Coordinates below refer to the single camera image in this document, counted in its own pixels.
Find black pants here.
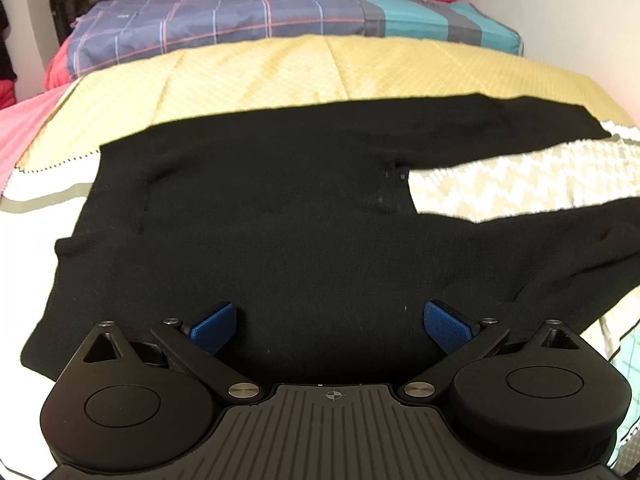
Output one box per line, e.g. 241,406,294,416
21,94,639,384

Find yellow quilted blanket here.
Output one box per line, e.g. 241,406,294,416
11,36,634,171

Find pink bed sheet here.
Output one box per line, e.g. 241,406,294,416
0,39,72,191

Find blue plaid pillow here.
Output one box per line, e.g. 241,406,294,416
48,0,524,82

